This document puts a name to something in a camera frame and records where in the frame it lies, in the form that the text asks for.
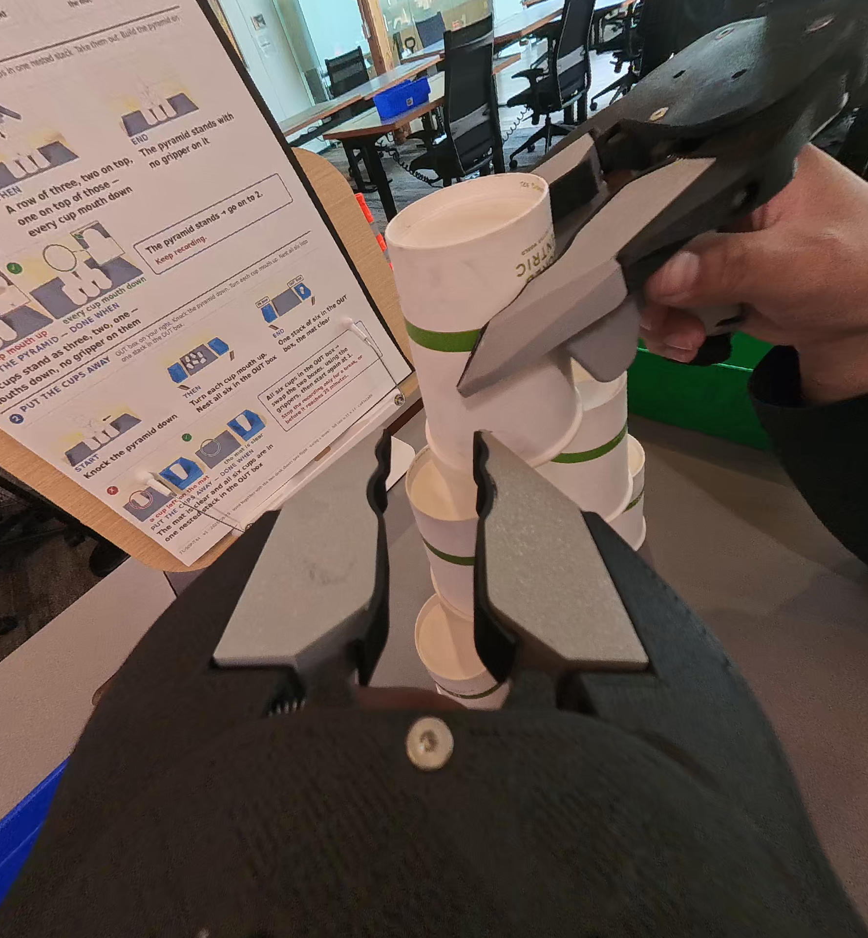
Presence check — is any black office chair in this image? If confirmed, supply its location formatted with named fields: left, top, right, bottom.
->
left=323, top=47, right=371, bottom=98
left=428, top=13, right=509, bottom=186
left=509, top=0, right=597, bottom=149

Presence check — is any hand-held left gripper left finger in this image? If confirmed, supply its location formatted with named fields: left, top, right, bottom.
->
left=212, top=431, right=392, bottom=687

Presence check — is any instruction sheet on stand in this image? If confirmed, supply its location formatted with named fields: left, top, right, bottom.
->
left=0, top=145, right=426, bottom=574

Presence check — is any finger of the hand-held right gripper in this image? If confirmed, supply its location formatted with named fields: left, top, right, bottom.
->
left=456, top=154, right=723, bottom=398
left=529, top=133, right=612, bottom=243

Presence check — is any person's right hand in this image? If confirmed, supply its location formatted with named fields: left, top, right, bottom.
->
left=637, top=143, right=868, bottom=405

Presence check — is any printed instruction sheet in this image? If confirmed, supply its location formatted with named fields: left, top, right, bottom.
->
left=0, top=0, right=418, bottom=567

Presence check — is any blue plastic bin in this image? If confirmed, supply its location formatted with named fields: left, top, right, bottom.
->
left=0, top=757, right=70, bottom=938

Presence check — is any green plastic bin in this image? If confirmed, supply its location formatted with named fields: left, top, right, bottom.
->
left=626, top=339, right=773, bottom=453

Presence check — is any orange traffic cone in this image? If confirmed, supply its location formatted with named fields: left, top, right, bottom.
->
left=355, top=192, right=396, bottom=274

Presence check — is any small blue bin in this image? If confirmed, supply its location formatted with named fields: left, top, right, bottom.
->
left=373, top=78, right=432, bottom=119

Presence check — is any wooden office desk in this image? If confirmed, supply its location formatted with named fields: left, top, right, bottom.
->
left=282, top=53, right=451, bottom=193

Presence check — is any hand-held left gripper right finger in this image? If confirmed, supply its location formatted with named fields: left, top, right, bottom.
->
left=472, top=431, right=652, bottom=681

